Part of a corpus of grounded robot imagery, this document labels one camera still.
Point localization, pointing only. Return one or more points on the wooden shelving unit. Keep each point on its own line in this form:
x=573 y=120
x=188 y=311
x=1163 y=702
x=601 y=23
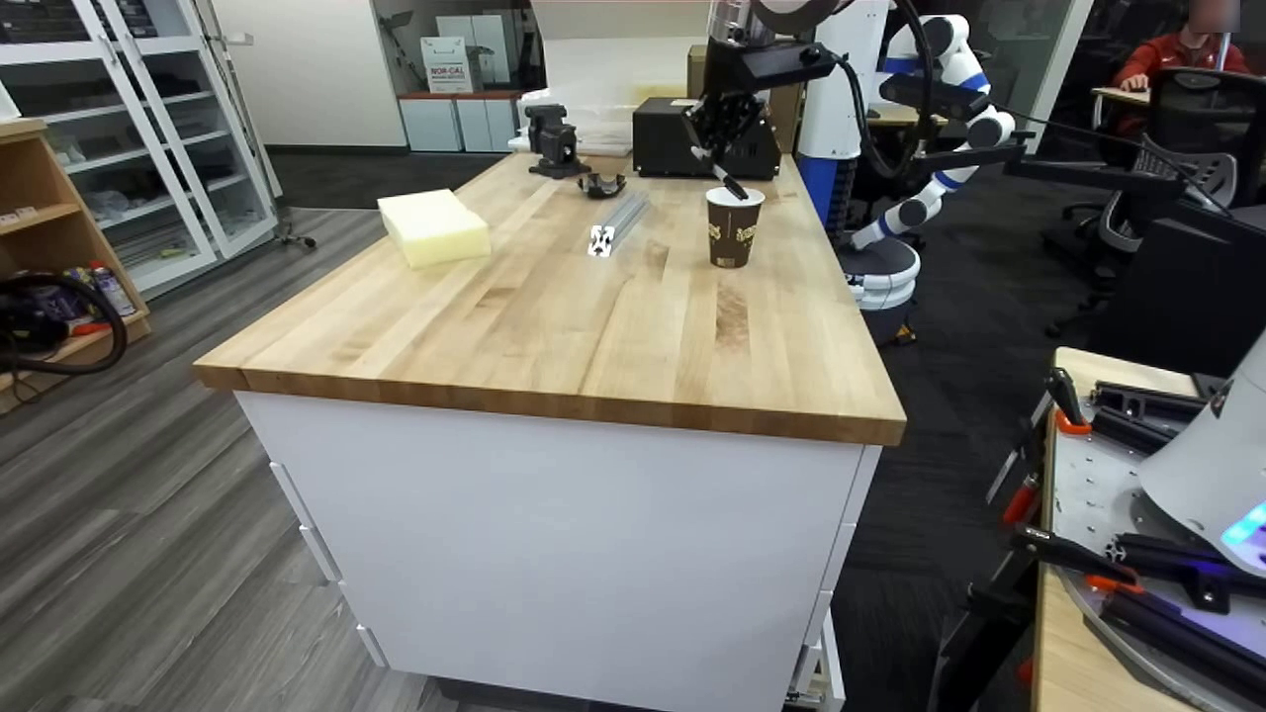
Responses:
x=52 y=211

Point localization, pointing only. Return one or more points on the black vise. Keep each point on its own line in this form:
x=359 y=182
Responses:
x=556 y=141

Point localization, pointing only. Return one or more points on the aluminium extrusion rail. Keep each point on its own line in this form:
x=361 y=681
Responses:
x=621 y=222

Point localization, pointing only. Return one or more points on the white table cabinet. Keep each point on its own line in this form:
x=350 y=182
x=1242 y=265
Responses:
x=569 y=554

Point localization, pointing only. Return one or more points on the white glass door cabinet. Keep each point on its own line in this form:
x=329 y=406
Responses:
x=143 y=120

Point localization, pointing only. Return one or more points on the grey panel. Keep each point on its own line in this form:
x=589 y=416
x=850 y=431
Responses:
x=1213 y=462

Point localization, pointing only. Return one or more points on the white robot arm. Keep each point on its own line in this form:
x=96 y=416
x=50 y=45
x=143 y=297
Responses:
x=832 y=93

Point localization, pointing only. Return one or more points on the wooden workbench with clamps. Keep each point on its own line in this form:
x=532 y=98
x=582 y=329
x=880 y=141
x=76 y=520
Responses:
x=1094 y=657

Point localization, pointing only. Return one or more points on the yellow foam block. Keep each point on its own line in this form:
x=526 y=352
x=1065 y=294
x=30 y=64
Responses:
x=432 y=226

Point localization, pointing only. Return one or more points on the white board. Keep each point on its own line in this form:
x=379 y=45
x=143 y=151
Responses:
x=621 y=64

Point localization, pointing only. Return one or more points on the white blue robot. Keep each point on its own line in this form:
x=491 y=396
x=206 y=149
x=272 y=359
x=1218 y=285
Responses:
x=942 y=120

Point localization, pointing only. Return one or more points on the black grey marker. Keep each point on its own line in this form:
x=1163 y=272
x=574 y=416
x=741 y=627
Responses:
x=727 y=181

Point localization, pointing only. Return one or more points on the black office chair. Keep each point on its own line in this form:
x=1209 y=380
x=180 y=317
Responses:
x=1190 y=239

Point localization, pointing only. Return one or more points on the brown paper cup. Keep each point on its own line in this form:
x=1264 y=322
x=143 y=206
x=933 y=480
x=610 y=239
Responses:
x=733 y=234

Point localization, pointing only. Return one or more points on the black box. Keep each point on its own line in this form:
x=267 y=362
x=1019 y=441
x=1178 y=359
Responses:
x=667 y=141

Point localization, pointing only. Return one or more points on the person in red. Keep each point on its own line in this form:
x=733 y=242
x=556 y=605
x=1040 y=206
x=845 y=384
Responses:
x=1182 y=52

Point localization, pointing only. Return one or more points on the small black object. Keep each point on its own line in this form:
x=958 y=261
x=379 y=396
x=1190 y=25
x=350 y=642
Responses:
x=602 y=182

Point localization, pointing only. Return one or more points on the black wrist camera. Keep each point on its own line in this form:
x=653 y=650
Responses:
x=767 y=60

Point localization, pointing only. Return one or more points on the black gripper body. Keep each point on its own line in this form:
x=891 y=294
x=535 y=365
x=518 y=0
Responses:
x=738 y=107

